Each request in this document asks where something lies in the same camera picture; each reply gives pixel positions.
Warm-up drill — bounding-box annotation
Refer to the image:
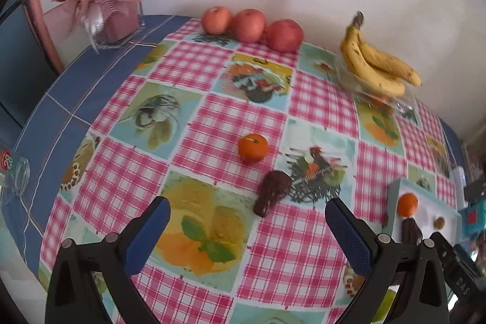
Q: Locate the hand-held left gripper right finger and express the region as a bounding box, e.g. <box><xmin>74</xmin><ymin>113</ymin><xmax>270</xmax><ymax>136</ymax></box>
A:
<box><xmin>324</xmin><ymin>197</ymin><xmax>450</xmax><ymax>324</ymax></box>

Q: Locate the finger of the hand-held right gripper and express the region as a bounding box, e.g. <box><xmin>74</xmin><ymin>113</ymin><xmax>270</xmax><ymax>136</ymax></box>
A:
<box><xmin>434</xmin><ymin>232</ymin><xmax>456</xmax><ymax>264</ymax></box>

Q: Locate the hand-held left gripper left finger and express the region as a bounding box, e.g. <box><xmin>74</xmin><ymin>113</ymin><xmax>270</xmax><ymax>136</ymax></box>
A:
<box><xmin>45</xmin><ymin>196</ymin><xmax>171</xmax><ymax>324</ymax></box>

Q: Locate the white tray with teal rim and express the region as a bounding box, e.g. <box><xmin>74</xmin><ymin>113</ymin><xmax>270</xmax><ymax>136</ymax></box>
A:
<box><xmin>382</xmin><ymin>178</ymin><xmax>462</xmax><ymax>252</ymax></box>

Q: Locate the orange tangerine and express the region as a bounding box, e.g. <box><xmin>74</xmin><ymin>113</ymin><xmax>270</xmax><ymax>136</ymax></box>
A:
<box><xmin>238</xmin><ymin>133</ymin><xmax>269</xmax><ymax>162</ymax></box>
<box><xmin>397</xmin><ymin>193</ymin><xmax>419</xmax><ymax>216</ymax></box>

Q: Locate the dark brown date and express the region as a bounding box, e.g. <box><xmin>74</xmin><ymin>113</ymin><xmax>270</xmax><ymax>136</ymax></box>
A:
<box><xmin>262</xmin><ymin>170</ymin><xmax>294</xmax><ymax>200</ymax></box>
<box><xmin>402</xmin><ymin>218</ymin><xmax>423</xmax><ymax>245</ymax></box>
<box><xmin>253</xmin><ymin>191</ymin><xmax>279</xmax><ymax>217</ymax></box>

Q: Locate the teal box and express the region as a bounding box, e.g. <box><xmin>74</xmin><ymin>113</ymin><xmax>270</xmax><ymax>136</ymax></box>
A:
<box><xmin>457</xmin><ymin>200</ymin><xmax>486</xmax><ymax>235</ymax></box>

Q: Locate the black charger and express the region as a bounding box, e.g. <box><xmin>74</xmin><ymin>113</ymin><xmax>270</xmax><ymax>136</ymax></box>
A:
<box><xmin>464</xmin><ymin>180</ymin><xmax>486</xmax><ymax>201</ymax></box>

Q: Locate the white power strip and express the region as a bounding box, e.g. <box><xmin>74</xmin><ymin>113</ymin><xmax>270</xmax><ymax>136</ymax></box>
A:
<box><xmin>453</xmin><ymin>166</ymin><xmax>468</xmax><ymax>203</ymax></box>

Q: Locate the pink checkered printed tablecloth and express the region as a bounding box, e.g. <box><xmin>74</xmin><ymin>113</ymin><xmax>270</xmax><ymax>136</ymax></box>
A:
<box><xmin>38</xmin><ymin>18</ymin><xmax>458</xmax><ymax>324</ymax></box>

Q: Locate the clear glass bowl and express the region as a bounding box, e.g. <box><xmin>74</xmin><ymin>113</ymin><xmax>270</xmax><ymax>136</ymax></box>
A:
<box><xmin>334</xmin><ymin>53</ymin><xmax>418</xmax><ymax>116</ymax></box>

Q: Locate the glass jar with red label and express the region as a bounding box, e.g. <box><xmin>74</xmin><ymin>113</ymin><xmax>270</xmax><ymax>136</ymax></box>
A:
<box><xmin>0</xmin><ymin>149</ymin><xmax>31</xmax><ymax>207</ymax></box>

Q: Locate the blue grid tablecloth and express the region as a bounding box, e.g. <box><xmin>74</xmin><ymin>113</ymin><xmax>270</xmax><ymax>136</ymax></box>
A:
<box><xmin>0</xmin><ymin>15</ymin><xmax>466</xmax><ymax>287</ymax></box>

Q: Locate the yellow banana bunch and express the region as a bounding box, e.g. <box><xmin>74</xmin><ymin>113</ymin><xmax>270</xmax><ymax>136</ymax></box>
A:
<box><xmin>340</xmin><ymin>11</ymin><xmax>423</xmax><ymax>97</ymax></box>

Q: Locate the clear vase with pink filling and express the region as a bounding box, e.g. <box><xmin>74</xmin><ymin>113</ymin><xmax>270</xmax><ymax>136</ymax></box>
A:
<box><xmin>89</xmin><ymin>0</ymin><xmax>145</xmax><ymax>50</ymax></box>

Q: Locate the red apple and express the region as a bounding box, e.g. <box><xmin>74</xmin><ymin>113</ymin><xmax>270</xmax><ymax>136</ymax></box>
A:
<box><xmin>231</xmin><ymin>8</ymin><xmax>266</xmax><ymax>43</ymax></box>
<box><xmin>201</xmin><ymin>6</ymin><xmax>233</xmax><ymax>35</ymax></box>
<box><xmin>265</xmin><ymin>19</ymin><xmax>304</xmax><ymax>52</ymax></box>

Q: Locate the wooden chair back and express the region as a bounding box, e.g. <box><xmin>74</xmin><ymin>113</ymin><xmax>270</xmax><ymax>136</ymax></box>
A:
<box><xmin>23</xmin><ymin>0</ymin><xmax>65</xmax><ymax>74</ymax></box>

